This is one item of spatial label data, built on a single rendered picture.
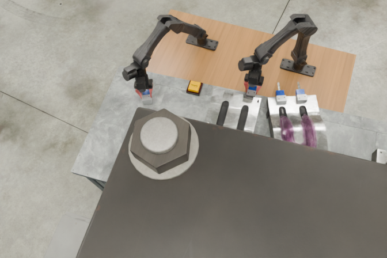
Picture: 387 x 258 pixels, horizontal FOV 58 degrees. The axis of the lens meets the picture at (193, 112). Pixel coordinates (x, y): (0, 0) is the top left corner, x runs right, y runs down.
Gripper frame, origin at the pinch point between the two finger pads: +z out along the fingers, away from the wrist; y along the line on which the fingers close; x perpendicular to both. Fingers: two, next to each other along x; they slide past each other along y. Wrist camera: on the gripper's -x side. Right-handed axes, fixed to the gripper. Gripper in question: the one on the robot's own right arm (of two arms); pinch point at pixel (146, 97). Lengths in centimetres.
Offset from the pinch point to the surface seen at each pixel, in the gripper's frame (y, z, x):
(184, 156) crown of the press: 25, -63, -131
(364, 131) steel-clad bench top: 113, 21, -28
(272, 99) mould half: 69, 5, -12
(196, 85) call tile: 29.0, -1.0, 3.7
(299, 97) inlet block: 82, 4, -14
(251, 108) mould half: 56, 5, -18
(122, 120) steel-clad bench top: -15.1, 9.2, -6.7
